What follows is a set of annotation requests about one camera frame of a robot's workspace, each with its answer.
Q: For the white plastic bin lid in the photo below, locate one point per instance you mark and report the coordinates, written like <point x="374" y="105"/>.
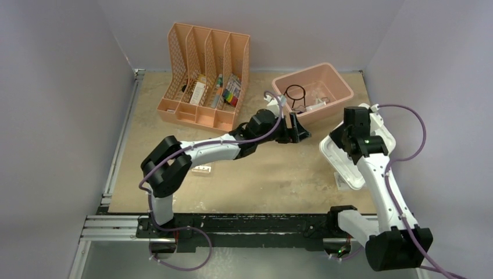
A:
<point x="343" y="164"/>

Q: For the aluminium frame rail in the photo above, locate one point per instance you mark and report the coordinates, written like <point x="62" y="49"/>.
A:
<point x="111" y="227"/>

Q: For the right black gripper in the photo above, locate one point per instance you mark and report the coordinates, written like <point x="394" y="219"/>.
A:
<point x="335" y="136"/>

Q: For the pink plastic bin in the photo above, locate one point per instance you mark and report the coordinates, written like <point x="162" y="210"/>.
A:
<point x="320" y="81"/>

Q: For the white printed label card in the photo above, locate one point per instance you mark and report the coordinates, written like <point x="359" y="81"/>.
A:
<point x="341" y="183"/>

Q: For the black wire tripod stand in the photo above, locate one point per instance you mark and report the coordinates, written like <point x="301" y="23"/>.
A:
<point x="297" y="95"/>

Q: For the white orange box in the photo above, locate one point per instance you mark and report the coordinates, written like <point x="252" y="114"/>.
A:
<point x="199" y="90"/>

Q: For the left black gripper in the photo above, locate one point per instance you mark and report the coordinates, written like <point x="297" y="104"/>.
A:
<point x="293" y="135"/>

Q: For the green capped tube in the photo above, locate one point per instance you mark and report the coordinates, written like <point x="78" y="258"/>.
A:
<point x="217" y="91"/>

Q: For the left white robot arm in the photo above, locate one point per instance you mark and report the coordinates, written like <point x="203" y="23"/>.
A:
<point x="166" y="167"/>

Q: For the orange plastic file organizer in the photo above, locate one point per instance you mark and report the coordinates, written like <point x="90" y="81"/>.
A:
<point x="196" y="50"/>

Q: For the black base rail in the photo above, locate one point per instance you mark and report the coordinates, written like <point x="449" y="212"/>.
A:
<point x="330" y="248"/>

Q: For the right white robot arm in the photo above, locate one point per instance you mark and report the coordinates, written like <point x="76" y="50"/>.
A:
<point x="395" y="240"/>

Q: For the clear test tube rack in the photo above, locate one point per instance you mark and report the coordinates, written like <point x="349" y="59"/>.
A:
<point x="205" y="169"/>

